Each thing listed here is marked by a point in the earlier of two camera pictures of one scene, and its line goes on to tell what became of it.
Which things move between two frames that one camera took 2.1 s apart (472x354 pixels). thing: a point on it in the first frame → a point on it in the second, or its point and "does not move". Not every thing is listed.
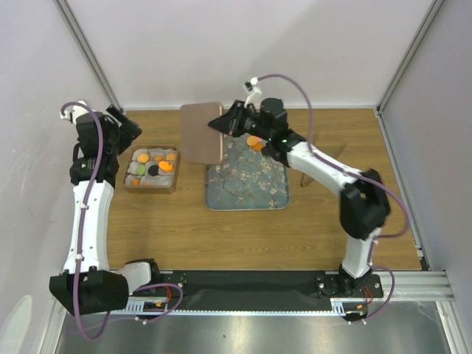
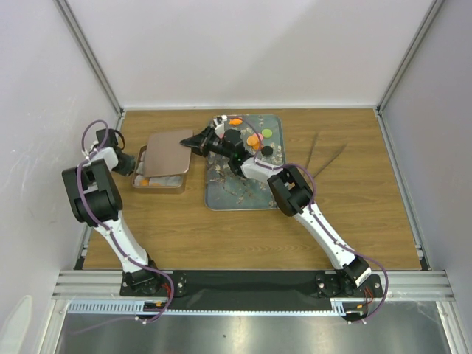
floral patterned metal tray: [248, 179] does not move
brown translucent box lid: [200, 143] → [166, 155]
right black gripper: [229, 123] → [201, 141]
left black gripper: [127, 131] → [130, 166]
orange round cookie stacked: [251, 140] does not move
